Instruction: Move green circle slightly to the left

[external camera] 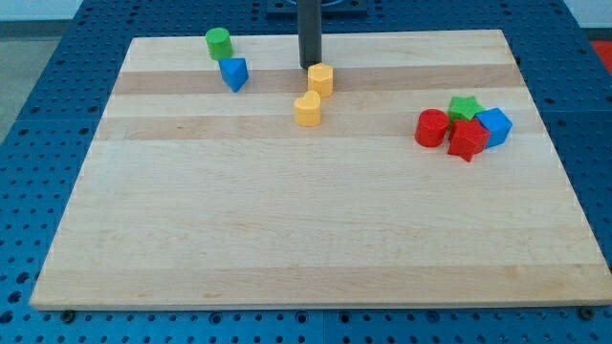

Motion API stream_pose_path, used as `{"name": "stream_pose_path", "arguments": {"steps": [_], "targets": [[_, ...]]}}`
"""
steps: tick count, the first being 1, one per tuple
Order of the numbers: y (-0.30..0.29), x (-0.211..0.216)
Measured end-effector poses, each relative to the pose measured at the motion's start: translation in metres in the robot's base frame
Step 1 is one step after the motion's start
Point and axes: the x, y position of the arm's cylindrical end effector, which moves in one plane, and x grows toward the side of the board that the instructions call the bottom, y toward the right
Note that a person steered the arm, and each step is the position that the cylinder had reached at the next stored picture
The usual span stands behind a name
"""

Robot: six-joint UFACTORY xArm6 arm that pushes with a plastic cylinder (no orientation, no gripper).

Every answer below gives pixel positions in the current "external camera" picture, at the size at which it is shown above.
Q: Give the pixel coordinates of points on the yellow heart block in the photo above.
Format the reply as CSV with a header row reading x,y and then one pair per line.
x,y
308,109

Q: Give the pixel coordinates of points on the yellow hexagon block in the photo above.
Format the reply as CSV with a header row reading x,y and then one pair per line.
x,y
320,79

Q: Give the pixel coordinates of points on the blue triangle block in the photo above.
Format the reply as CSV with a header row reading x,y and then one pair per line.
x,y
234,72

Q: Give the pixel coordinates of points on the wooden board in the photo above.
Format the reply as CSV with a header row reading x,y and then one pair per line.
x,y
194,197

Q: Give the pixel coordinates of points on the red cylinder block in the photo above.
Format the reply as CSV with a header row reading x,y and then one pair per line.
x,y
431,127

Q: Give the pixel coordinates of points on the green cylinder block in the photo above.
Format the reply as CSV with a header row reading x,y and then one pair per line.
x,y
219,43

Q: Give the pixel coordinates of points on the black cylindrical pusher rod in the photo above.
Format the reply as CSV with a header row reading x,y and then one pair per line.
x,y
309,32

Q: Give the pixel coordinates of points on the red star block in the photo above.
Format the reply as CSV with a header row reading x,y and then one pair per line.
x,y
467,138

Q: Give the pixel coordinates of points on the green star block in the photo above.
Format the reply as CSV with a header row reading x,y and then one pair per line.
x,y
464,108

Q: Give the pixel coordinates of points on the blue cube block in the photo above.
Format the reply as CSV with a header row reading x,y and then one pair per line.
x,y
497,123

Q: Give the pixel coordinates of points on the blue perforated table plate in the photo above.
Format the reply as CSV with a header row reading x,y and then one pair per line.
x,y
43,151

